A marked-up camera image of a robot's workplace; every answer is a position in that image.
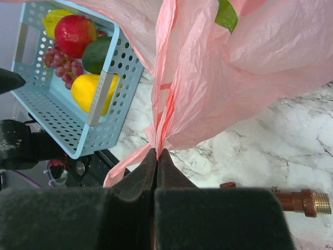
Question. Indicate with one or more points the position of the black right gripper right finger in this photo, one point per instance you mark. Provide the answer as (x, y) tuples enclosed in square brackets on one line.
[(187, 217)]

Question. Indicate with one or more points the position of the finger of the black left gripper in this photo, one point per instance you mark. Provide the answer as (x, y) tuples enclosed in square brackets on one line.
[(10, 81)]

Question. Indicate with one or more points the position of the black mounting base plate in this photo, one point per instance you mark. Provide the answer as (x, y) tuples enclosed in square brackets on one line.
[(86, 171)]

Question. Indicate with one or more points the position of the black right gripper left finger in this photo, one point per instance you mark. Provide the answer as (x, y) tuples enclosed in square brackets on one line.
[(119, 217)]

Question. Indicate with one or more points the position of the yellow fake starfruit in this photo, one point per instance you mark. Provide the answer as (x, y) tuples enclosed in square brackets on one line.
[(51, 20)]

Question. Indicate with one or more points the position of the pink plastic bag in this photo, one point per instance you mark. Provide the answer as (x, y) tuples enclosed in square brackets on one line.
[(216, 63)]

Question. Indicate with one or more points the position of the red fake apple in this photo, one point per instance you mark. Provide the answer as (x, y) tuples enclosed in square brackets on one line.
[(73, 34)]

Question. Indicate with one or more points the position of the yellow fake mango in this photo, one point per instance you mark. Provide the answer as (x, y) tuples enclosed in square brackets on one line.
[(83, 90)]

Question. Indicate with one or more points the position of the green fake avocado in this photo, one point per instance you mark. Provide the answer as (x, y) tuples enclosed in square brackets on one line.
[(95, 54)]

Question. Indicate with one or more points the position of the light blue plastic basket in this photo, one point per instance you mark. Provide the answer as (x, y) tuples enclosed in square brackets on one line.
[(45, 96)]

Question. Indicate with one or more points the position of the purple fake grapes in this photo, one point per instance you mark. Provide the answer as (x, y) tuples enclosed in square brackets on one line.
[(66, 68)]

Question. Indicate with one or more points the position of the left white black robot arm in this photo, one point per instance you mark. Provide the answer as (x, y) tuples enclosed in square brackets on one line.
[(22, 149)]

